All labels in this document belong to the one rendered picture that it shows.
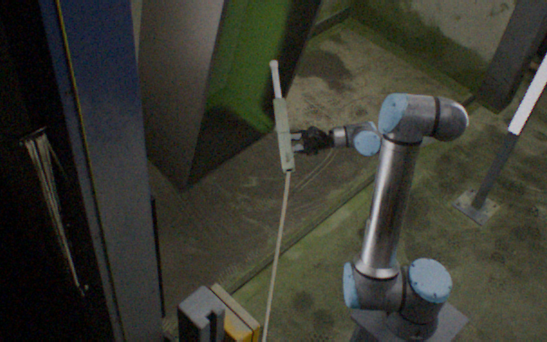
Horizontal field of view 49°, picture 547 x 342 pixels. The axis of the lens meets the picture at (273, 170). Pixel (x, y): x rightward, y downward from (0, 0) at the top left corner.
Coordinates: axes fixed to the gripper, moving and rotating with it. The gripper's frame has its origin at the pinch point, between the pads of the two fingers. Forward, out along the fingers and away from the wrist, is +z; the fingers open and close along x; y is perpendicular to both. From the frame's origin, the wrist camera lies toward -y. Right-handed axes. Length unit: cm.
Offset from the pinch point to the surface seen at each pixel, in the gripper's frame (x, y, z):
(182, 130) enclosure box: 9.3, -8.3, 38.0
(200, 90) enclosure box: 10.5, -34.2, 25.6
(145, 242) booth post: -49, -61, 42
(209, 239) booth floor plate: -13, 71, 44
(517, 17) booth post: 93, 86, -146
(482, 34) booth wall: 98, 107, -132
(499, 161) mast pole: 4, 74, -108
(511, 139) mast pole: 9, 60, -111
